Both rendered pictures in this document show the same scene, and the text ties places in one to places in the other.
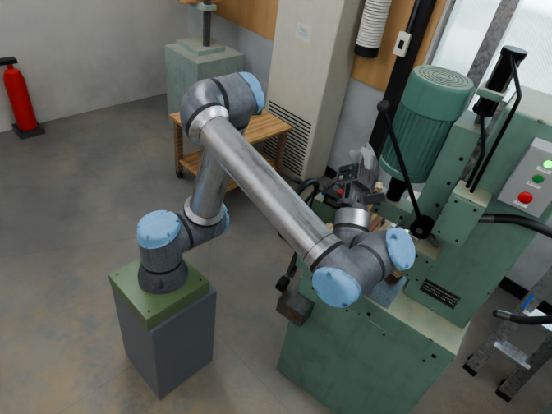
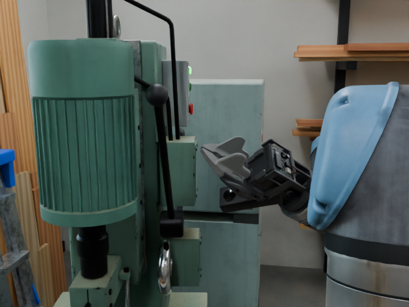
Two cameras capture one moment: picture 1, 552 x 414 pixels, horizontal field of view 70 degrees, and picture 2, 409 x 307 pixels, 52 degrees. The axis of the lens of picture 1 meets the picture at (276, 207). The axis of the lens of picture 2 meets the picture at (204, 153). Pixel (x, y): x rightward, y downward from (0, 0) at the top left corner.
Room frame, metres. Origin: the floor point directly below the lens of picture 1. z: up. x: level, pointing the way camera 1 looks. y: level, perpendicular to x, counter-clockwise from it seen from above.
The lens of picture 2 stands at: (1.30, 0.37, 1.46)
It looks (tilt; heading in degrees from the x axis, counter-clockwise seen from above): 12 degrees down; 240
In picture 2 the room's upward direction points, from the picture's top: straight up
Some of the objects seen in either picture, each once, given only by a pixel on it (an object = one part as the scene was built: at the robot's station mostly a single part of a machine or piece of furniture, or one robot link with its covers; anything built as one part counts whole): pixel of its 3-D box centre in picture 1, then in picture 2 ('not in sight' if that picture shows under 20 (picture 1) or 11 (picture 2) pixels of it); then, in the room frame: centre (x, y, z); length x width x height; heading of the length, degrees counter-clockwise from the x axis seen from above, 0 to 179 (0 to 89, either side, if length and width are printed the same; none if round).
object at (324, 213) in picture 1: (334, 206); not in sight; (1.21, -0.23, 0.91); 0.15 x 0.14 x 0.09; 150
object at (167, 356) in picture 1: (167, 324); not in sight; (0.97, 0.39, 0.27); 0.30 x 0.30 x 0.55; 51
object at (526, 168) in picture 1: (536, 177); (176, 92); (0.83, -0.60, 1.40); 0.10 x 0.06 x 0.16; 60
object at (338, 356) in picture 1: (365, 333); not in sight; (1.06, -0.50, 0.35); 0.58 x 0.45 x 0.71; 60
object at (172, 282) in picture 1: (162, 266); not in sight; (0.97, 0.39, 0.67); 0.19 x 0.19 x 0.10
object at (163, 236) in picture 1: (162, 239); not in sight; (0.98, 0.39, 0.81); 0.17 x 0.15 x 0.18; 139
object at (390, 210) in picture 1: (393, 210); (99, 289); (1.10, -0.41, 1.03); 0.14 x 0.07 x 0.09; 60
